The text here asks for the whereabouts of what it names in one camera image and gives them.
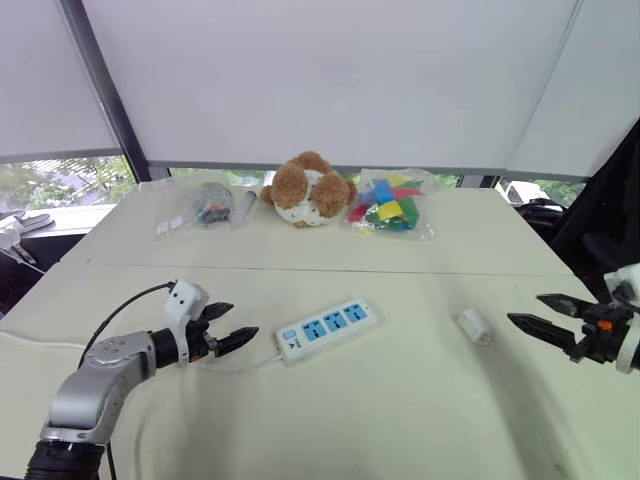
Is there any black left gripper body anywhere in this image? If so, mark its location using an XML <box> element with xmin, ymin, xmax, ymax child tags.
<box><xmin>185</xmin><ymin>316</ymin><xmax>222</xmax><ymax>364</ymax></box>

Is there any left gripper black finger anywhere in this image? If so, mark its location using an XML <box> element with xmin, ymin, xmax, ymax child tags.
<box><xmin>214</xmin><ymin>326</ymin><xmax>260</xmax><ymax>359</ymax></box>
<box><xmin>201</xmin><ymin>301</ymin><xmax>235</xmax><ymax>324</ymax></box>

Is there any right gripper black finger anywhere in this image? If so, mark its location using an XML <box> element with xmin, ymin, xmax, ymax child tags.
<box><xmin>535</xmin><ymin>293</ymin><xmax>599</xmax><ymax>319</ymax></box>
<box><xmin>506</xmin><ymin>312</ymin><xmax>585</xmax><ymax>357</ymax></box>

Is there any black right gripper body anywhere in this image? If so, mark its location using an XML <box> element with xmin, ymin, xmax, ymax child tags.
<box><xmin>568</xmin><ymin>300</ymin><xmax>634</xmax><ymax>365</ymax></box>

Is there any white plug adapter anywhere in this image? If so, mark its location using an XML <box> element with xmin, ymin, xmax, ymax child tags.
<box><xmin>456</xmin><ymin>308</ymin><xmax>497</xmax><ymax>347</ymax></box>

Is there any white blue power strip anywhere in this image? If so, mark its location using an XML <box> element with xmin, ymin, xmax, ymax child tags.
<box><xmin>273</xmin><ymin>297</ymin><xmax>386</xmax><ymax>369</ymax></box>

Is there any clear bag of electronic parts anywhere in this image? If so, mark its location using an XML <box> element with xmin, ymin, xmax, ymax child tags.
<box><xmin>152</xmin><ymin>178</ymin><xmax>237</xmax><ymax>241</ymax></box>

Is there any small clear bag grey part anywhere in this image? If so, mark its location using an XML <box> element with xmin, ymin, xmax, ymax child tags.
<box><xmin>230</xmin><ymin>185</ymin><xmax>264</xmax><ymax>231</ymax></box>

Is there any white vehicle outside window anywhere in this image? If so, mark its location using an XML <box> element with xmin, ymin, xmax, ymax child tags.
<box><xmin>503</xmin><ymin>180</ymin><xmax>552</xmax><ymax>205</ymax></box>

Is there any brown and white plush toy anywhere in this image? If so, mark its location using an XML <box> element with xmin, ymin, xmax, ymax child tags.
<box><xmin>260</xmin><ymin>150</ymin><xmax>359</xmax><ymax>230</ymax></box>

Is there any bag of coloured blocks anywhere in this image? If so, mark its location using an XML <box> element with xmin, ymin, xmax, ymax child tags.
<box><xmin>341</xmin><ymin>167</ymin><xmax>444</xmax><ymax>245</ymax></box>

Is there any white roller blind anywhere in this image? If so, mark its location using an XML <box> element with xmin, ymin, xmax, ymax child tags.
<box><xmin>81</xmin><ymin>0</ymin><xmax>584</xmax><ymax>170</ymax></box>
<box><xmin>0</xmin><ymin>0</ymin><xmax>124</xmax><ymax>164</ymax></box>
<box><xmin>506</xmin><ymin>0</ymin><xmax>640</xmax><ymax>179</ymax></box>

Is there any grey white object on sill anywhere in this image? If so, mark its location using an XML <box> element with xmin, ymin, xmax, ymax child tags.
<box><xmin>0</xmin><ymin>209</ymin><xmax>54</xmax><ymax>267</ymax></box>

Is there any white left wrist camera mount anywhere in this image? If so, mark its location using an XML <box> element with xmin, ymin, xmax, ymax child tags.
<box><xmin>163</xmin><ymin>279</ymin><xmax>211</xmax><ymax>367</ymax></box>

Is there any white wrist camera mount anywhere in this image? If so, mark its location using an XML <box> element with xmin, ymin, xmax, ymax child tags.
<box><xmin>603</xmin><ymin>263</ymin><xmax>640</xmax><ymax>375</ymax></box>
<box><xmin>163</xmin><ymin>279</ymin><xmax>211</xmax><ymax>367</ymax></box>

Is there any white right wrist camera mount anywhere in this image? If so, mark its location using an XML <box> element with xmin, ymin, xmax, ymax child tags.
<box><xmin>603</xmin><ymin>263</ymin><xmax>640</xmax><ymax>375</ymax></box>

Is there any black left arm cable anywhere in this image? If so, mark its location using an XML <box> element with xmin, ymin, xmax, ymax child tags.
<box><xmin>79</xmin><ymin>282</ymin><xmax>177</xmax><ymax>372</ymax></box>

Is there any dark window frame post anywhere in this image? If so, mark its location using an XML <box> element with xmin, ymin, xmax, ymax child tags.
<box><xmin>58</xmin><ymin>0</ymin><xmax>154</xmax><ymax>182</ymax></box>

